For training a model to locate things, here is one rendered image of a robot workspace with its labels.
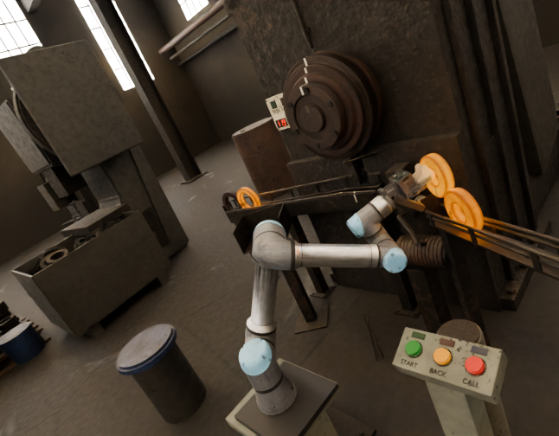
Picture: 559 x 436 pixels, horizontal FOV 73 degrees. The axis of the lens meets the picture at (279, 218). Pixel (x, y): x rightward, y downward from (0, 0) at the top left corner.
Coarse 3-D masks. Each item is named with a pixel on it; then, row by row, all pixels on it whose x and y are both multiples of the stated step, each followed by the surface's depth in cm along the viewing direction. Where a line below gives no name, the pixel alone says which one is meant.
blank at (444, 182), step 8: (424, 160) 130; (432, 160) 125; (440, 160) 124; (432, 168) 127; (440, 168) 123; (448, 168) 123; (440, 176) 124; (448, 176) 123; (432, 184) 133; (440, 184) 126; (448, 184) 123; (432, 192) 135; (440, 192) 129
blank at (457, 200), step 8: (448, 192) 122; (456, 192) 119; (464, 192) 117; (448, 200) 125; (456, 200) 120; (464, 200) 116; (472, 200) 115; (448, 208) 127; (456, 208) 125; (464, 208) 117; (472, 208) 114; (456, 216) 125; (464, 216) 125; (472, 216) 115; (480, 216) 115; (472, 224) 117; (480, 224) 116
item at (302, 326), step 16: (272, 208) 207; (240, 224) 206; (256, 224) 213; (288, 224) 199; (240, 240) 199; (288, 272) 208; (304, 288) 217; (304, 304) 216; (304, 320) 224; (320, 320) 218
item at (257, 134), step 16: (256, 128) 437; (272, 128) 447; (240, 144) 451; (256, 144) 443; (272, 144) 447; (256, 160) 451; (272, 160) 451; (288, 160) 465; (256, 176) 464; (272, 176) 457; (288, 176) 464
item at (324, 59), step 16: (304, 64) 158; (336, 64) 148; (352, 64) 149; (288, 80) 168; (352, 80) 147; (368, 80) 149; (368, 96) 146; (368, 112) 150; (368, 128) 154; (304, 144) 182; (336, 160) 174
